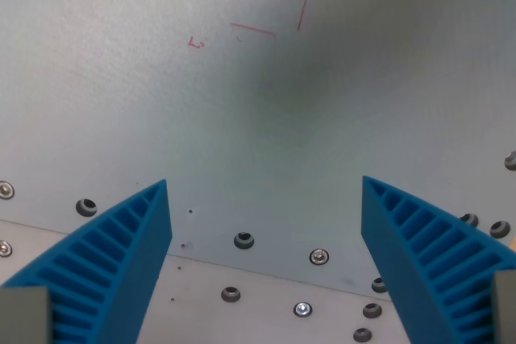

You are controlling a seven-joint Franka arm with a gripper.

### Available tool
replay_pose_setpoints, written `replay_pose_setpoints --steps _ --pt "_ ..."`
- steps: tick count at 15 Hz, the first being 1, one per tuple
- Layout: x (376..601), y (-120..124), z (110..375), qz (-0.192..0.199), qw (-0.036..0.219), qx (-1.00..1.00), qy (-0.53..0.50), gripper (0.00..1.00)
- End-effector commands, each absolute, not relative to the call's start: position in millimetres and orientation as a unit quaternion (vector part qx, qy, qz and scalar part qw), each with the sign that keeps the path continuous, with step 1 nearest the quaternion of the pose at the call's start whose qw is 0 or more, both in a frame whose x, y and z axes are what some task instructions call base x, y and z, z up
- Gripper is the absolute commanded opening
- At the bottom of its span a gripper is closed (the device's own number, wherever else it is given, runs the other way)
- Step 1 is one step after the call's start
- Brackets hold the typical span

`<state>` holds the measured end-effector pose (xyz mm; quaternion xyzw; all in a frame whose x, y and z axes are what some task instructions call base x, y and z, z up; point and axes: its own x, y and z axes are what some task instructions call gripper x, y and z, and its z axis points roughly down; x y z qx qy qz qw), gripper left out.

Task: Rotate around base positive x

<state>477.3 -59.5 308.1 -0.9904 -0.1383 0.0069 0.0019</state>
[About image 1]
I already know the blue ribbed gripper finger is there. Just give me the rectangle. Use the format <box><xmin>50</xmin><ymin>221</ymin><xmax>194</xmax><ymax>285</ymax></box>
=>
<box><xmin>0</xmin><ymin>179</ymin><xmax>173</xmax><ymax>344</ymax></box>
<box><xmin>360</xmin><ymin>176</ymin><xmax>516</xmax><ymax>344</ymax></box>

